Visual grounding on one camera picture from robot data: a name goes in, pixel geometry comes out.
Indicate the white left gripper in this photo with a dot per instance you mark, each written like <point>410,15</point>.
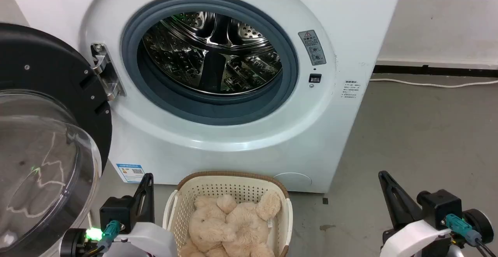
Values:
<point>153,239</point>

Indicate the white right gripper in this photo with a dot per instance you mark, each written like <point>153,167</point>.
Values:
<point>416,237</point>

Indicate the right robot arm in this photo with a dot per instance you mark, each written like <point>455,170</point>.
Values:
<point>478,224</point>

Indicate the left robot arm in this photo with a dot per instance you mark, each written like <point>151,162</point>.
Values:
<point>74,243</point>

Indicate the white front-load washing machine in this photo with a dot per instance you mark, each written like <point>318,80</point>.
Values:
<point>350,27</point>

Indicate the blue and white QR sticker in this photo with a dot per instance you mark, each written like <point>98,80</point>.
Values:
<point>130,172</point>

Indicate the beige plush teddy bear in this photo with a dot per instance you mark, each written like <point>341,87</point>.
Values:
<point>210,226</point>
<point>253,222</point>

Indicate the white laundry basket brown rim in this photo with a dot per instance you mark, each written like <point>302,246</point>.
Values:
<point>233,189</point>

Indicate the round white filter cover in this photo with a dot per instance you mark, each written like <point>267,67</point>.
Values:
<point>292,180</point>

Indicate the grey rubber door gasket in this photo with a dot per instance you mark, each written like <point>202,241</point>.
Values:
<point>218,107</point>

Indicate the black washer door glass bowl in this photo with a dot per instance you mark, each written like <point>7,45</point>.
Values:
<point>39,140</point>

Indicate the small white text label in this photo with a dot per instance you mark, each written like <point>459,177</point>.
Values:
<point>351,89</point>

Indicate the chrome washer door hinge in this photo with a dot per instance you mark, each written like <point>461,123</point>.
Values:
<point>104,70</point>

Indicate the black baseboard strip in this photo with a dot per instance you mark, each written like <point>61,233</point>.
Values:
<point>435,70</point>

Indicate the black door latch slot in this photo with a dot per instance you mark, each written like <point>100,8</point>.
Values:
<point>314,78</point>

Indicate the stainless steel washer drum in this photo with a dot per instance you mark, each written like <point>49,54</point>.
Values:
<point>210,54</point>

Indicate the grey warning sticker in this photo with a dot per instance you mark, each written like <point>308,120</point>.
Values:
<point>312,47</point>

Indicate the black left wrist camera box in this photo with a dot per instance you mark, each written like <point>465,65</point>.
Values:
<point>116,210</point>

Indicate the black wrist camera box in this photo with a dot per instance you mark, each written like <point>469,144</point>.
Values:
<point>441,204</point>
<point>116,210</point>

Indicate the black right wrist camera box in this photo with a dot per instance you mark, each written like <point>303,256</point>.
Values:
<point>441,204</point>

